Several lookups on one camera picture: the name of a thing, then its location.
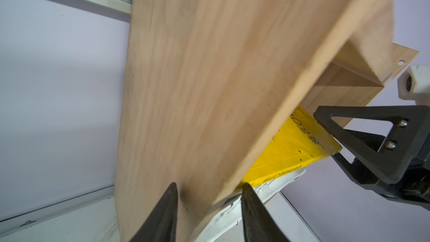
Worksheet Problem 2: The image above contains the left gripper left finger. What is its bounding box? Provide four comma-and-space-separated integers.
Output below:
131, 182, 178, 242

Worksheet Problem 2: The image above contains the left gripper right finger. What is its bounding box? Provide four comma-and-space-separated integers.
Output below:
241, 183, 290, 242

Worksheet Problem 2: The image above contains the yellow book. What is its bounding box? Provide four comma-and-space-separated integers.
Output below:
237, 106, 342, 189

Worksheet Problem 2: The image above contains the white book with photo cover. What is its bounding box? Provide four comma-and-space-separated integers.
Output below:
196, 169, 306, 242

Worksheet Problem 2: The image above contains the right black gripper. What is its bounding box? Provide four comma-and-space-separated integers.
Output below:
314, 105, 430, 210

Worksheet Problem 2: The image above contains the wooden two-tier bookshelf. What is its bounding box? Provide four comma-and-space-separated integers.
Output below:
114, 0, 401, 242

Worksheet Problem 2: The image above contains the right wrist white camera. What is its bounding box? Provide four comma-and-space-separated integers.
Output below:
397, 65, 430, 106

